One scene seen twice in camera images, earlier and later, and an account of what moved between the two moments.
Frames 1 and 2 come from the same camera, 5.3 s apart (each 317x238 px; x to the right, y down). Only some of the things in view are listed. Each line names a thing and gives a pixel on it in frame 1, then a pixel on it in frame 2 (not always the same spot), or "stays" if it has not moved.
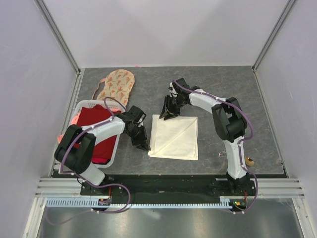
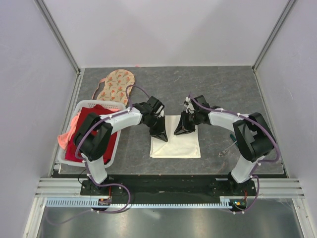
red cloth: x=90 y=116 stays
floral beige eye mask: x=119 y=84 stays
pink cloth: x=74 y=121 stays
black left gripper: x=142 y=142 to x=160 y=133
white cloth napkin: x=175 y=138 stays
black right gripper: x=167 y=107 to x=183 y=127
